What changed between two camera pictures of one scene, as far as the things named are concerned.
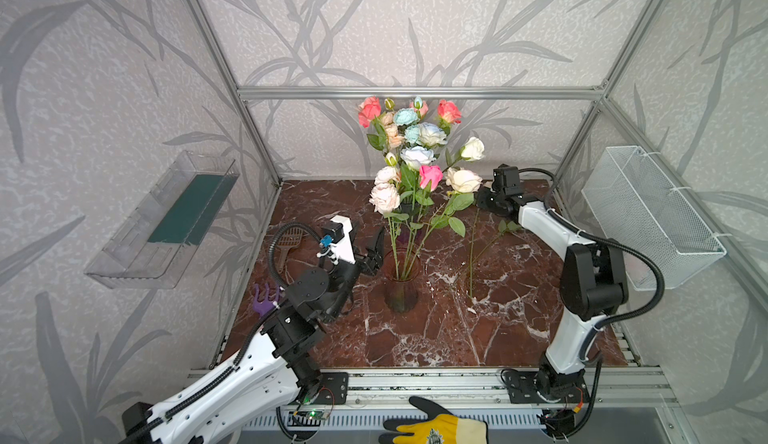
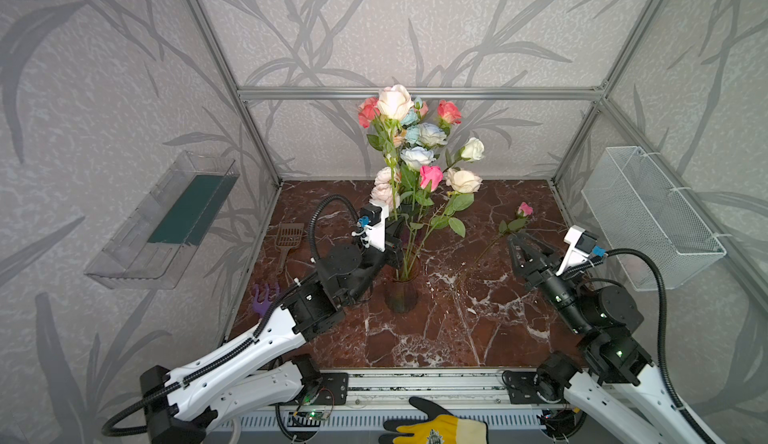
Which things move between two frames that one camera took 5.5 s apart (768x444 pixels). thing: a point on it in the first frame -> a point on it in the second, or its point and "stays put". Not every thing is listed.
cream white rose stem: (471, 151) stays put
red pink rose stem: (370, 110) stays put
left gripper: (360, 261) -> (387, 248)
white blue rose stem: (416, 158) stays put
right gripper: (486, 199) -> (538, 271)
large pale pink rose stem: (461, 183) stays put
